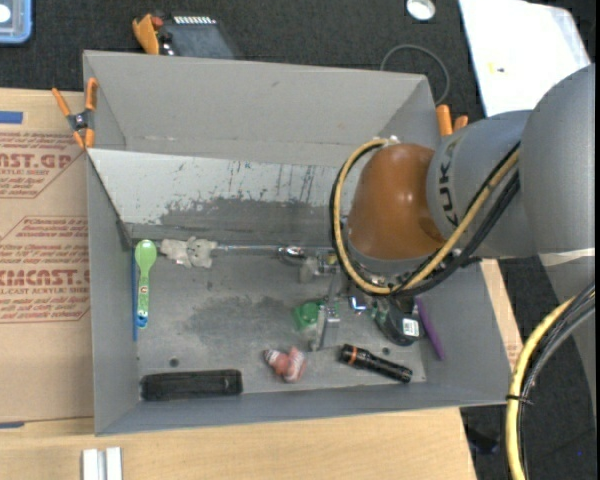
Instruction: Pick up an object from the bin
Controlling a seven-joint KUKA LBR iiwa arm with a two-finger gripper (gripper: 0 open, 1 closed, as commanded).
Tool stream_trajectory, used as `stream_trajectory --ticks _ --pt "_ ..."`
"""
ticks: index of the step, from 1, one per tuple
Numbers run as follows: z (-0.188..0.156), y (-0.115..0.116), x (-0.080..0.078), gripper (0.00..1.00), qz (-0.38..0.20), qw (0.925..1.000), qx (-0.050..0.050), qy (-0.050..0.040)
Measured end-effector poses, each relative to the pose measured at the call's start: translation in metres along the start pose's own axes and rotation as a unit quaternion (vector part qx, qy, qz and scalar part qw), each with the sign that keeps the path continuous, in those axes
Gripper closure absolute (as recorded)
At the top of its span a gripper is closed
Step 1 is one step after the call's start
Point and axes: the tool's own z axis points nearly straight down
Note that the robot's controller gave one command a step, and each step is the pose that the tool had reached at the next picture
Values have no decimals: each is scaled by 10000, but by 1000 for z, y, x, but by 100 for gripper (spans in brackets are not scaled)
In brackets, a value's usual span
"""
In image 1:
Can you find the black flat block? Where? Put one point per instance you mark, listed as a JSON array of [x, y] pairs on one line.
[[190, 384]]

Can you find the green plastic spoon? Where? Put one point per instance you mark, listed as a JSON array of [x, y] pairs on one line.
[[145, 255]]

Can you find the white toy bear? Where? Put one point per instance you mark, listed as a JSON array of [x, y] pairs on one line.
[[192, 253]]

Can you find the shiny metal spoon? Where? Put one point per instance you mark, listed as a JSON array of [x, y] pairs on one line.
[[292, 253]]

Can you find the grey metal bin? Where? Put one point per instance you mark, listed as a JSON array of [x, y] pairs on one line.
[[240, 113]]

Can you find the pink and red toy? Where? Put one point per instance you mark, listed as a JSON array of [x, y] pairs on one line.
[[287, 363]]

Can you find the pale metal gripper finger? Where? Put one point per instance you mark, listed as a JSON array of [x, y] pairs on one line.
[[316, 268], [330, 315]]

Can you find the green round plastic thing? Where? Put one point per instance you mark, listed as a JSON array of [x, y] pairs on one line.
[[307, 315]]

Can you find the brown cardboard board, red print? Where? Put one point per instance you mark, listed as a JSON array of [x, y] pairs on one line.
[[35, 358]]

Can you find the purple flat strip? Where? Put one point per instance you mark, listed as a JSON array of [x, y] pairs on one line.
[[429, 328]]

